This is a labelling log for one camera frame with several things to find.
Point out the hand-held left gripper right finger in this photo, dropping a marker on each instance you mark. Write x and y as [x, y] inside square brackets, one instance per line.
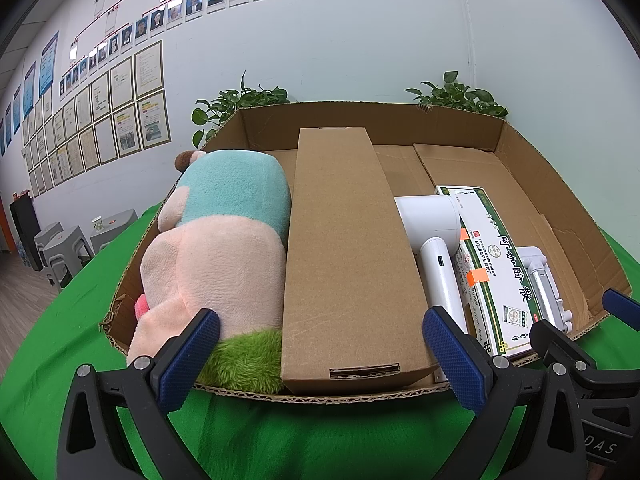
[457, 360]

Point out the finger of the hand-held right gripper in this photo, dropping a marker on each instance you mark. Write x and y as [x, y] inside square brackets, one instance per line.
[555, 342]
[622, 307]

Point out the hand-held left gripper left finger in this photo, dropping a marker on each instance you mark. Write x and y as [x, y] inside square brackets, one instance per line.
[187, 360]

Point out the white folding phone stand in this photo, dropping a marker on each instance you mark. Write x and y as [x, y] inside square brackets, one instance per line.
[542, 285]

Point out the white handheld hair dryer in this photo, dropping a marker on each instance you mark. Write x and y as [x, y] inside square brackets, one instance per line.
[440, 270]

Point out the green and white medicine box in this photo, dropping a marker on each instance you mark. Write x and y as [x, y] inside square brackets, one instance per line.
[492, 270]

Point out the pink and teal plush toy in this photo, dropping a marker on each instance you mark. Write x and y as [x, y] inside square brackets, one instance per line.
[220, 260]

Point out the long brown cardboard box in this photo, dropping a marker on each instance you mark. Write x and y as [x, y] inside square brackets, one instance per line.
[345, 260]

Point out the large cardboard tray box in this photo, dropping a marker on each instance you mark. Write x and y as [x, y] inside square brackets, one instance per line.
[450, 160]

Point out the green tablecloth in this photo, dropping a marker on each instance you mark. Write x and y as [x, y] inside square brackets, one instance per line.
[75, 340]

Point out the grey plastic stool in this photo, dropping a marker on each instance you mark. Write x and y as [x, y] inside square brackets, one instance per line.
[67, 255]
[49, 234]
[117, 227]

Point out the white paper cup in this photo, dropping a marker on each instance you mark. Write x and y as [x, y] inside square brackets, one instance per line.
[97, 224]

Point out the black cabinet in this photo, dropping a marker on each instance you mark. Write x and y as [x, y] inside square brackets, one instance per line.
[25, 230]

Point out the leafy green potted plant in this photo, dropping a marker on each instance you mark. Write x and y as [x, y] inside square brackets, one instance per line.
[235, 105]
[460, 97]

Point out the orange door frame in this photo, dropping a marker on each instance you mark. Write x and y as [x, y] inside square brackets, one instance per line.
[6, 225]

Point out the wall of framed certificates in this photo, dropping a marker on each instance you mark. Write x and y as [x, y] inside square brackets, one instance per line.
[125, 110]

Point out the row of blue wall posters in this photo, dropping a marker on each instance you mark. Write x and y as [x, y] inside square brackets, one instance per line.
[47, 60]

